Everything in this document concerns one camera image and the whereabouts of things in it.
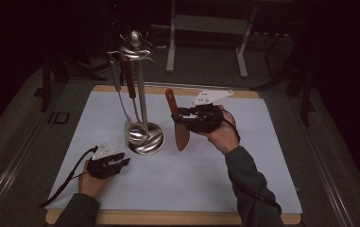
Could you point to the white table mat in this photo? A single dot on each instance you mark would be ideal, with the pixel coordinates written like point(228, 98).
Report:
point(174, 179)

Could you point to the wooden spatula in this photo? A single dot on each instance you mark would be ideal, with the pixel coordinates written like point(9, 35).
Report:
point(180, 135)

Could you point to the person's left hand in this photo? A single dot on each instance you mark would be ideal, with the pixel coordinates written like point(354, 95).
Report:
point(91, 186)

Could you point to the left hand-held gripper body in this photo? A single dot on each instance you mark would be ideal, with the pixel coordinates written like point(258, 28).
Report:
point(100, 167)

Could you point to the wooden table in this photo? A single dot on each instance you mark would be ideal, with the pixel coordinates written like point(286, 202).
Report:
point(168, 218)

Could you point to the steel spoon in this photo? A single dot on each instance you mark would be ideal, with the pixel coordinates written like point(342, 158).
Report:
point(115, 75)

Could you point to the white metal stand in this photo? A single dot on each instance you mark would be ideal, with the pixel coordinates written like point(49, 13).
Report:
point(210, 24)

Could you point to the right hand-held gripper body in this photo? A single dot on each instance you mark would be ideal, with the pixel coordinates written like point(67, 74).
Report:
point(206, 118)

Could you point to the steel utensil rack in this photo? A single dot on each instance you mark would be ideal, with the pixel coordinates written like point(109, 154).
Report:
point(142, 94)

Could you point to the black rectangular floor frame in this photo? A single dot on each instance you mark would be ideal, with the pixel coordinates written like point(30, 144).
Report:
point(50, 118)

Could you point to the dark metal stand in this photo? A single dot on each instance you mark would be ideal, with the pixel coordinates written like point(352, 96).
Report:
point(47, 82)
point(303, 85)

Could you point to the person's right hand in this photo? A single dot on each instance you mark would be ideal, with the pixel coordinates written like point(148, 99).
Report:
point(223, 137)

